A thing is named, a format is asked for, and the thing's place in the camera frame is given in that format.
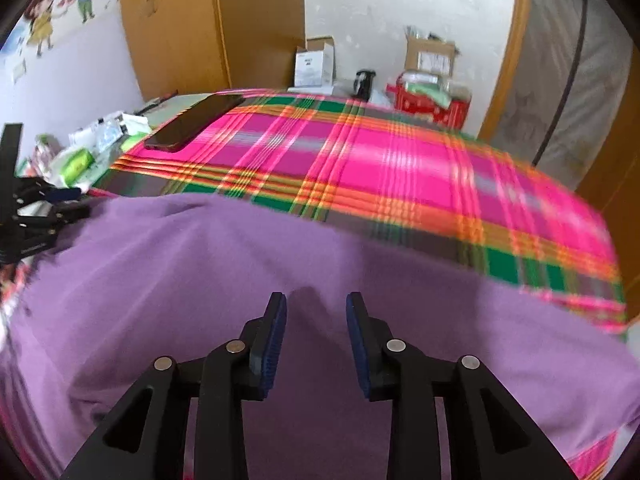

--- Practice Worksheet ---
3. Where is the cartoon couple wall sticker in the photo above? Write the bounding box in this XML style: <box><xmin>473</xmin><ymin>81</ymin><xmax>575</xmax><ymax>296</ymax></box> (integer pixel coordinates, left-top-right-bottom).
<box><xmin>23</xmin><ymin>0</ymin><xmax>96</xmax><ymax>58</ymax></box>

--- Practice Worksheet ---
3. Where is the pink plaid bed sheet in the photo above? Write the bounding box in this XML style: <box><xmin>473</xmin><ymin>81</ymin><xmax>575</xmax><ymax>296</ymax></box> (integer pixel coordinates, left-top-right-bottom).
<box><xmin>0</xmin><ymin>88</ymin><xmax>629</xmax><ymax>480</ymax></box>

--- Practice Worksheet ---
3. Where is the grey door curtain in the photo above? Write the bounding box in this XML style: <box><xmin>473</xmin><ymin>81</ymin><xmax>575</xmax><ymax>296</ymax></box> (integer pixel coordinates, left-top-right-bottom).
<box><xmin>491</xmin><ymin>0</ymin><xmax>634</xmax><ymax>188</ymax></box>

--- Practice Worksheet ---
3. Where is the wooden door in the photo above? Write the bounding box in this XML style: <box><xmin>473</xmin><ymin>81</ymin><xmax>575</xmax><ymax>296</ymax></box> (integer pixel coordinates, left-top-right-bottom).
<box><xmin>574</xmin><ymin>44</ymin><xmax>640</xmax><ymax>241</ymax></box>

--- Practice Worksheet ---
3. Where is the wooden wardrobe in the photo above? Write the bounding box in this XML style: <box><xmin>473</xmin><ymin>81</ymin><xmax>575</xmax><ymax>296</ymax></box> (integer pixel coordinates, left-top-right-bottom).
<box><xmin>120</xmin><ymin>0</ymin><xmax>305</xmax><ymax>100</ymax></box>

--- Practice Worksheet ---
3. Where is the white cardboard box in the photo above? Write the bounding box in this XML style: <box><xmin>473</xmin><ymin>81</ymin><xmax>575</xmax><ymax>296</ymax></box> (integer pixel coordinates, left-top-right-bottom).
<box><xmin>293</xmin><ymin>36</ymin><xmax>335</xmax><ymax>88</ymax></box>

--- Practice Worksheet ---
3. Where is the green tissue pack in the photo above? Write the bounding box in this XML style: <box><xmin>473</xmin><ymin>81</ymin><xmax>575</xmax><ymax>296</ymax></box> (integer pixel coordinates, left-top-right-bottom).
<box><xmin>54</xmin><ymin>148</ymin><xmax>96</xmax><ymax>186</ymax></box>

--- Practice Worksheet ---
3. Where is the black smartphone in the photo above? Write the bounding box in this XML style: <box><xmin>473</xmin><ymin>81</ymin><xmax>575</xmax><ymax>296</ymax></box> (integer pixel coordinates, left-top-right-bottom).
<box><xmin>144</xmin><ymin>94</ymin><xmax>245</xmax><ymax>153</ymax></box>

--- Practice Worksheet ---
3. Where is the black spray bottle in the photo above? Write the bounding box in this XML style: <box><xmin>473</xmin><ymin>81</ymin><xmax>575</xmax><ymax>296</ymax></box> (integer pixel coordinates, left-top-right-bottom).
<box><xmin>352</xmin><ymin>70</ymin><xmax>376</xmax><ymax>102</ymax></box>

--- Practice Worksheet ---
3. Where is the patterned side table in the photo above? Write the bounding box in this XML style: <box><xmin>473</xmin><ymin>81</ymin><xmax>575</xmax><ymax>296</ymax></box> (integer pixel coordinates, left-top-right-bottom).
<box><xmin>16</xmin><ymin>93</ymin><xmax>206</xmax><ymax>191</ymax></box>

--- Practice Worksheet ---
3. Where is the purple fleece garment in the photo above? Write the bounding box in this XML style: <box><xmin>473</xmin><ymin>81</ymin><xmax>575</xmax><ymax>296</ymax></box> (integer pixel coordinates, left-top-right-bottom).
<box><xmin>1</xmin><ymin>194</ymin><xmax>639</xmax><ymax>479</ymax></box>

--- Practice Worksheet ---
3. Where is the brown cardboard box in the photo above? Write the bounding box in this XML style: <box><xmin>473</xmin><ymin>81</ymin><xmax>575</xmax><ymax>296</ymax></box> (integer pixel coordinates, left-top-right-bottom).
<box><xmin>405</xmin><ymin>26</ymin><xmax>459</xmax><ymax>77</ymax></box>

